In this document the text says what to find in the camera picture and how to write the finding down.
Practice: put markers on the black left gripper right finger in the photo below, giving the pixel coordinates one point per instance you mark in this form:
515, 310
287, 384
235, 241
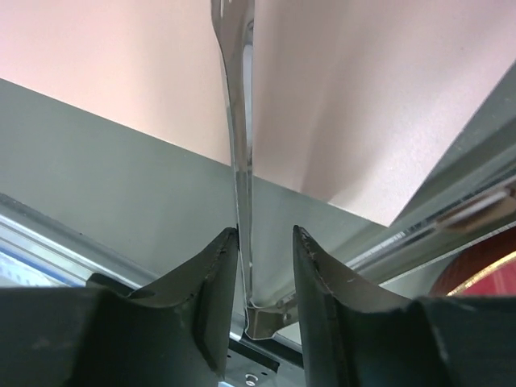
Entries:
355, 333

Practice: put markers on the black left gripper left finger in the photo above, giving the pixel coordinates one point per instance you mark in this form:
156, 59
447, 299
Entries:
172, 332

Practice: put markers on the silver metal tongs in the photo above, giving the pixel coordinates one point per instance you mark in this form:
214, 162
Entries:
241, 161

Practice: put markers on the red round lacquer tray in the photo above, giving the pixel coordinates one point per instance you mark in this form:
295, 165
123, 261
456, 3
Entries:
477, 275

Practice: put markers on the pink notebook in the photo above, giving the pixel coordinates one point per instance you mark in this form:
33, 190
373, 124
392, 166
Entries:
353, 102

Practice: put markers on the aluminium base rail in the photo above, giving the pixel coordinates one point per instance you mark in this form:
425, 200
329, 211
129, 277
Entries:
57, 250

